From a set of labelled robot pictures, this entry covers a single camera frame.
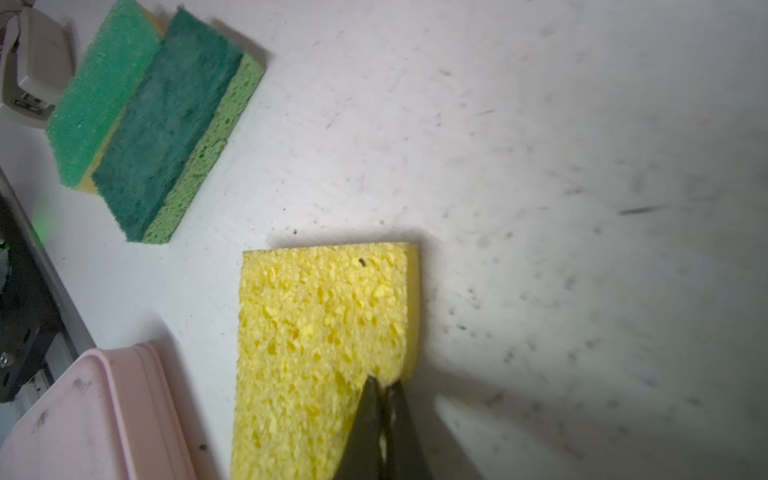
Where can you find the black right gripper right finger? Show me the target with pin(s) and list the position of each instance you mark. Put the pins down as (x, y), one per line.
(404, 457)

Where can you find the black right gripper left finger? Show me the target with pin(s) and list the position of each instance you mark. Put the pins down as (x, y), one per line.
(362, 458)

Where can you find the yellow sponge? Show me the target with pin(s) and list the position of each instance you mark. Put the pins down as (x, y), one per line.
(314, 324)

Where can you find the pink plastic tray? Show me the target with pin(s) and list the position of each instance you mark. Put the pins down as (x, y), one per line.
(111, 415)

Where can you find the dark green scouring sponge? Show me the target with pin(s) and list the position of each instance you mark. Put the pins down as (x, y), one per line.
(174, 128)

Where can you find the light green sponge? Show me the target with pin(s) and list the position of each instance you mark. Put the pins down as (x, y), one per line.
(87, 115)

